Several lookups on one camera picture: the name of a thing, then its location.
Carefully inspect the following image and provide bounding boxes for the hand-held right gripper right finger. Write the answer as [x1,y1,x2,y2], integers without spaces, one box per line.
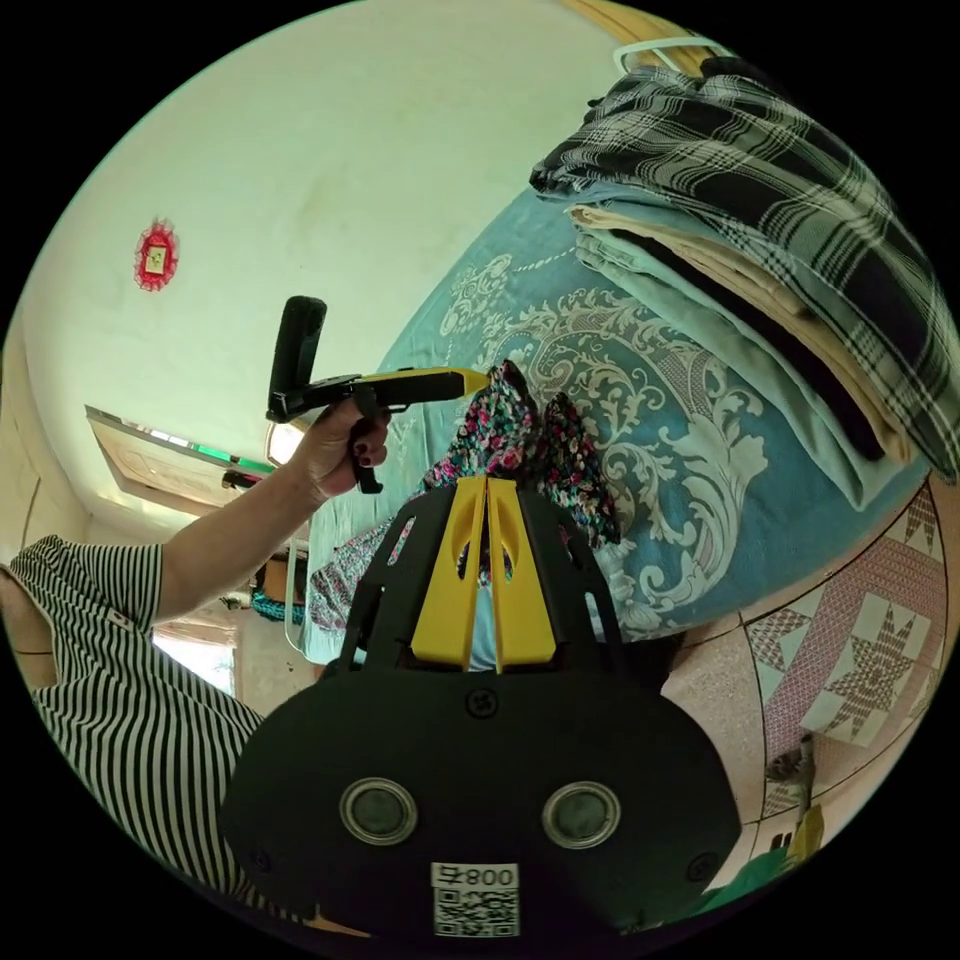
[487,477,559,674]

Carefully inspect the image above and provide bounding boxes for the bed with teal patterned blanket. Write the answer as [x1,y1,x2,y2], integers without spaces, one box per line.
[299,179,933,665]

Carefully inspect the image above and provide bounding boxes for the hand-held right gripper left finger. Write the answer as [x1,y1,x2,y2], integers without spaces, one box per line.
[410,477,488,670]

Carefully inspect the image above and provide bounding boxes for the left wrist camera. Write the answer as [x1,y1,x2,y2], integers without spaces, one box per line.
[268,295,330,423]

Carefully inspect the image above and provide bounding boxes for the white clothes hanger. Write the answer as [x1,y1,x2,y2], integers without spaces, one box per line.
[612,35,740,78]

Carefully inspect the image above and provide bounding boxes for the red wall ornament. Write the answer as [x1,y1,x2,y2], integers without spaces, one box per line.
[133,217,181,294]

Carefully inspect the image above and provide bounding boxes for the person's body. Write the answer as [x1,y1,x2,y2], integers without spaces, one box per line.
[0,534,320,925]

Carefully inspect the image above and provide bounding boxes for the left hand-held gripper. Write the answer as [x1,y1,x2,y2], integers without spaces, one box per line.
[265,365,494,497]

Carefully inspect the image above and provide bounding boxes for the pile of clothes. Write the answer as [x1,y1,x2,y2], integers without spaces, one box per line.
[528,59,960,489]

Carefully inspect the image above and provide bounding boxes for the printed floral pants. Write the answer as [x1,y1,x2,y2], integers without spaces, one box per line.
[309,359,625,633]

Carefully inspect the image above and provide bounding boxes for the person's left forearm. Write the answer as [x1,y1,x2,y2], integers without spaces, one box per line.
[152,458,333,625]

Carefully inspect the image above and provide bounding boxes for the person's left hand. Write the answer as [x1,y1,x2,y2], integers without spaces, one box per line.
[287,389,392,505]

